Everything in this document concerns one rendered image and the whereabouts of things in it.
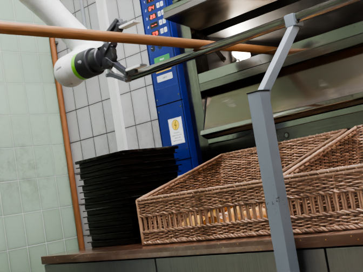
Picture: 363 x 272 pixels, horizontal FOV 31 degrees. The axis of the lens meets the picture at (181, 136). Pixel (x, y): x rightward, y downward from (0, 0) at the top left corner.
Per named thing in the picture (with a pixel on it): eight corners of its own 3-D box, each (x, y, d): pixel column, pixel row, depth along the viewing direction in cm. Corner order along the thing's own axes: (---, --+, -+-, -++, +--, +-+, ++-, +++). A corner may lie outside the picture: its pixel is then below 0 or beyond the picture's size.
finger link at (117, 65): (104, 56, 204) (102, 60, 205) (125, 72, 198) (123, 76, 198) (113, 56, 207) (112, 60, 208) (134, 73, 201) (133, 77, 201)
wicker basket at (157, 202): (232, 224, 246) (220, 153, 248) (366, 211, 207) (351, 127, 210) (138, 246, 211) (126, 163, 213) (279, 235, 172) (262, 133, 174)
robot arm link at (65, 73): (59, 96, 221) (41, 68, 218) (81, 79, 230) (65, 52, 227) (83, 87, 212) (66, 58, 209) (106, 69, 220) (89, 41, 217)
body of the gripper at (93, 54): (103, 48, 213) (121, 41, 207) (106, 73, 212) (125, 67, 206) (85, 47, 208) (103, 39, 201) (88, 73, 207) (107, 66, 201)
